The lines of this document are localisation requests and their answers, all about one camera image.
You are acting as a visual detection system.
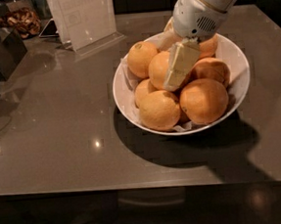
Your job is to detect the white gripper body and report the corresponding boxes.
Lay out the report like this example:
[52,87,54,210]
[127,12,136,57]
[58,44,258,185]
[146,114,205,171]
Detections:
[172,0,227,38]

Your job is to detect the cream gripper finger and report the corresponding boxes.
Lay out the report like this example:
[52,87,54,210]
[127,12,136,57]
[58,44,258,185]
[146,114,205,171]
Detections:
[157,17,183,51]
[164,37,201,92]

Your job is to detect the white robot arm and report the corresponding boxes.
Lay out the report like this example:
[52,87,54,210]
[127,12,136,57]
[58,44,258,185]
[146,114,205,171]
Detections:
[157,0,236,92]

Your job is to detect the clear acrylic sign holder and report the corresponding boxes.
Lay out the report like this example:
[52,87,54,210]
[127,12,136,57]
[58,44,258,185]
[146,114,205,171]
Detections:
[47,0,125,56]

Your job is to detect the black smartphone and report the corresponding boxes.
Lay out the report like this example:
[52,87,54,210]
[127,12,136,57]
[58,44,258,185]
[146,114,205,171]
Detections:
[39,20,59,38]

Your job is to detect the glass jar dried snacks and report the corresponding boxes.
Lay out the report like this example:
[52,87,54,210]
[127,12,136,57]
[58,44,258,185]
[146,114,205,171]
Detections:
[0,0,42,40]

